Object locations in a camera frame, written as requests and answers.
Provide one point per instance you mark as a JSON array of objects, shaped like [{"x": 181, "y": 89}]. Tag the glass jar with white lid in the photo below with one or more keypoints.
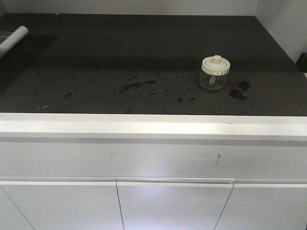
[{"x": 213, "y": 73}]

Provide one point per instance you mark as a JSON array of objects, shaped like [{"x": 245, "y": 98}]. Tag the white base cabinet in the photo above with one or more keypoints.
[{"x": 152, "y": 172}]

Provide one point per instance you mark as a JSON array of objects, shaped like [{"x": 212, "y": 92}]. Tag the white rolled paper tube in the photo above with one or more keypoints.
[{"x": 9, "y": 39}]

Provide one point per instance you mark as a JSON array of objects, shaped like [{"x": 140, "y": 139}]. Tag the black object at right wall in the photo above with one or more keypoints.
[{"x": 302, "y": 62}]

